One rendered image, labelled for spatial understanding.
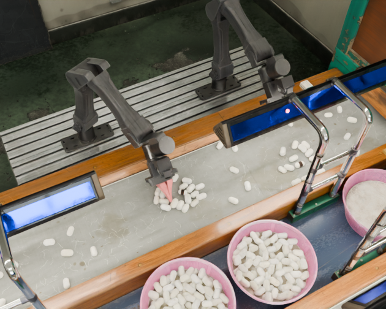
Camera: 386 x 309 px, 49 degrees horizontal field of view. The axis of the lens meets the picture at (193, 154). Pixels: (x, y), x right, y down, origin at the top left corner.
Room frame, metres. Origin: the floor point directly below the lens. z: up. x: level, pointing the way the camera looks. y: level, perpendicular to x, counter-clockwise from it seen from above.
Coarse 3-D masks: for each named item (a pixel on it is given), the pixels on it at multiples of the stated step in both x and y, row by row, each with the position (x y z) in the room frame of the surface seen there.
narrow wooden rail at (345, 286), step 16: (384, 256) 0.55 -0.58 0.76; (352, 272) 0.50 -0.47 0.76; (368, 272) 0.50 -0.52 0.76; (384, 272) 0.50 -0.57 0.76; (320, 288) 0.45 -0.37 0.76; (336, 288) 0.45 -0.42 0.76; (352, 288) 0.45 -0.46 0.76; (304, 304) 0.41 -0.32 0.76; (320, 304) 0.41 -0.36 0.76; (336, 304) 0.42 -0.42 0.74
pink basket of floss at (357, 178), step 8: (352, 176) 0.84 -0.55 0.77; (360, 176) 0.86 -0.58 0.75; (368, 176) 0.86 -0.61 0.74; (376, 176) 0.86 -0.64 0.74; (384, 176) 0.86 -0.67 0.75; (352, 184) 0.84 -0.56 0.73; (344, 192) 0.78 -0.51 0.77; (344, 200) 0.75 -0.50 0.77; (352, 216) 0.69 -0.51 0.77; (352, 224) 0.69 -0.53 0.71; (360, 224) 0.66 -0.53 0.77; (360, 232) 0.67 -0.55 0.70; (376, 240) 0.64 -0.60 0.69
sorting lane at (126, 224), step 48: (240, 144) 1.00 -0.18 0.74; (288, 144) 1.01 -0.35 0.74; (336, 144) 1.01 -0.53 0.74; (144, 192) 0.79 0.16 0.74; (192, 192) 0.79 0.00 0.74; (240, 192) 0.79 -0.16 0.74; (96, 240) 0.60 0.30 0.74; (144, 240) 0.61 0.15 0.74; (0, 288) 0.45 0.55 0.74; (48, 288) 0.45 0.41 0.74
